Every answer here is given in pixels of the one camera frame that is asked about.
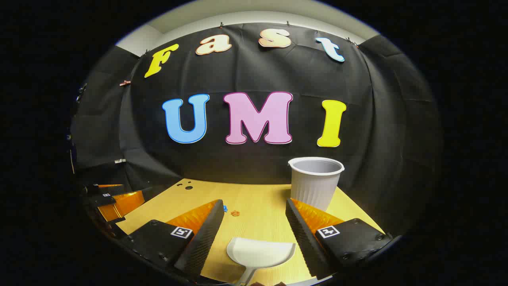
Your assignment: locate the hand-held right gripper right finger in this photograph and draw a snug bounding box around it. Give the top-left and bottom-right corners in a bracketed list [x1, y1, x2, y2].
[285, 198, 393, 280]

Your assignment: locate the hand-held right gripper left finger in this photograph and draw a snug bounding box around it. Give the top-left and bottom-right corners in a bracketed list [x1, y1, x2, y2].
[119, 199, 226, 277]

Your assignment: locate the white dustpan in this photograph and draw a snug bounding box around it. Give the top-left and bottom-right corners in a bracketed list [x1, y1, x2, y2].
[226, 237, 296, 286]

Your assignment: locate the white ribbed garbage bin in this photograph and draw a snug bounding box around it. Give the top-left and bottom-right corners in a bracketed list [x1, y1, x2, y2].
[288, 157, 345, 212]

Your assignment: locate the wooden desktop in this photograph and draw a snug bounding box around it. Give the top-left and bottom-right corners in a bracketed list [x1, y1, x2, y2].
[115, 179, 385, 286]

